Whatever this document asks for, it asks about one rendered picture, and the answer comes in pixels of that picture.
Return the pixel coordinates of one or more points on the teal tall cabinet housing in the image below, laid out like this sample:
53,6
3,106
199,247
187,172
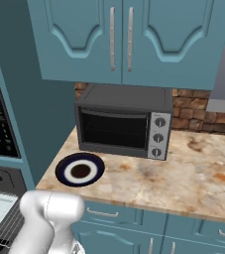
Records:
44,109

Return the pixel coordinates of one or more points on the blue and white plate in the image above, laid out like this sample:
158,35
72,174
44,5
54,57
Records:
64,170

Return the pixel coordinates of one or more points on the teal wall cupboard door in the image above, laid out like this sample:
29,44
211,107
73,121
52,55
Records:
180,36
77,36

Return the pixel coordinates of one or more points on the toaster oven glass door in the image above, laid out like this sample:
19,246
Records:
114,130

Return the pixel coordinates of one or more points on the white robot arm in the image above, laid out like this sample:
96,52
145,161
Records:
48,215

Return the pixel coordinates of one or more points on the grey extractor hood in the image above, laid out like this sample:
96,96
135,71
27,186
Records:
224,66

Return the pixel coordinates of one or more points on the teal drawer front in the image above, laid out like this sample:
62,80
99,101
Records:
134,220
196,228

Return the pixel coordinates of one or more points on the teal base cupboard door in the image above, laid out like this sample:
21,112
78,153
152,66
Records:
203,248
117,241

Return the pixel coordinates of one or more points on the dark grey toaster oven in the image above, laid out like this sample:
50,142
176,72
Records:
127,97

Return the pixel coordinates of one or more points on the silver toaster oven knob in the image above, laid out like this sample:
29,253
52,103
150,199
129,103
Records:
159,122
156,152
158,137

